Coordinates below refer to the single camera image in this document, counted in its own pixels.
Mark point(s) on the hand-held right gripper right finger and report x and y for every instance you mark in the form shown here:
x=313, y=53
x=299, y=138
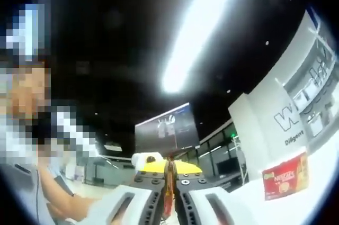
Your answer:
x=204, y=203

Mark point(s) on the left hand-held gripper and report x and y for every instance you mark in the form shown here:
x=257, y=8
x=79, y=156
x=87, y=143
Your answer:
x=144, y=160

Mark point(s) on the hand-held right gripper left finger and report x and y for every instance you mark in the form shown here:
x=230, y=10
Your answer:
x=132, y=203

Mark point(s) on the red coffee pouch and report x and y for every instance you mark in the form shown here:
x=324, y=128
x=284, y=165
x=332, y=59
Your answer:
x=169, y=185

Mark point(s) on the red coffee box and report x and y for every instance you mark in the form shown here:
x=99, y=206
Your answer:
x=286, y=180

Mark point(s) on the hanging display screen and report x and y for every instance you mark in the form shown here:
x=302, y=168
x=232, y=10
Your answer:
x=167, y=129

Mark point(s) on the reception counter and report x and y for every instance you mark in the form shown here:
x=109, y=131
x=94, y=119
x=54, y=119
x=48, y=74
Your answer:
x=227, y=169

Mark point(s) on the white coat stand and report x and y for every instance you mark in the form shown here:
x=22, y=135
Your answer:
x=239, y=156

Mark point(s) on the long ceiling light strip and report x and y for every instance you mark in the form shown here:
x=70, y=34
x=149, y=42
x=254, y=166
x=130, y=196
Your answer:
x=201, y=29

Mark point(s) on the grey metal storage shelf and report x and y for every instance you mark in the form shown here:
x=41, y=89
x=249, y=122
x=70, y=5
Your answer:
x=315, y=87

